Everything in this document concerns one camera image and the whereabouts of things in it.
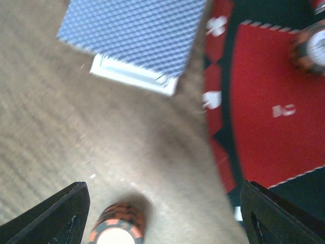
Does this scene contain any round red black poker mat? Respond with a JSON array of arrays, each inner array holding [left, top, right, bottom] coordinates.
[[203, 1, 324, 221]]

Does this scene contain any blue playing card deck box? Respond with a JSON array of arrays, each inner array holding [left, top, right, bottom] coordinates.
[[57, 0, 206, 96]]

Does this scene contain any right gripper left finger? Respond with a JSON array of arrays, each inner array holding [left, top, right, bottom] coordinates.
[[1, 181, 90, 243]]

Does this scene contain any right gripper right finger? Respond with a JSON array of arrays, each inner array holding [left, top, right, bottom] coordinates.
[[240, 180, 324, 243]]

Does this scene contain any brown poker chip stack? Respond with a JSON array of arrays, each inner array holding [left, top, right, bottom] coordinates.
[[89, 202, 146, 243]]

